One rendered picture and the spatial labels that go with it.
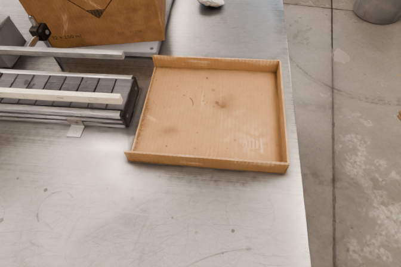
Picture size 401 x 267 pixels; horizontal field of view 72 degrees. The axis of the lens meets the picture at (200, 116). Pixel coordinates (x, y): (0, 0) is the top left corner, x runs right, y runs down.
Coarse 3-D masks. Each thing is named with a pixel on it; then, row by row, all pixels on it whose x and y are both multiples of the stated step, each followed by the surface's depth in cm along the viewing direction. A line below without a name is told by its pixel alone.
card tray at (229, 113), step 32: (160, 64) 67; (192, 64) 66; (224, 64) 65; (256, 64) 64; (160, 96) 63; (192, 96) 62; (224, 96) 62; (256, 96) 62; (160, 128) 58; (192, 128) 57; (224, 128) 57; (256, 128) 57; (128, 160) 54; (160, 160) 52; (192, 160) 51; (224, 160) 49; (256, 160) 49; (288, 160) 48
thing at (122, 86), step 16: (0, 80) 62; (16, 80) 61; (32, 80) 61; (48, 80) 61; (64, 80) 61; (80, 80) 60; (96, 80) 60; (112, 80) 60; (128, 80) 60; (128, 96) 58
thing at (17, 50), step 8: (0, 48) 55; (8, 48) 55; (16, 48) 55; (24, 48) 55; (32, 48) 55; (40, 48) 55; (48, 48) 54; (56, 48) 54; (64, 48) 54; (72, 48) 54; (48, 56) 55; (56, 56) 55; (64, 56) 55; (72, 56) 54; (80, 56) 54; (88, 56) 54; (96, 56) 54; (104, 56) 53; (112, 56) 53; (120, 56) 53
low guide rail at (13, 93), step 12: (0, 96) 56; (12, 96) 56; (24, 96) 55; (36, 96) 55; (48, 96) 54; (60, 96) 54; (72, 96) 53; (84, 96) 53; (96, 96) 53; (108, 96) 53; (120, 96) 53
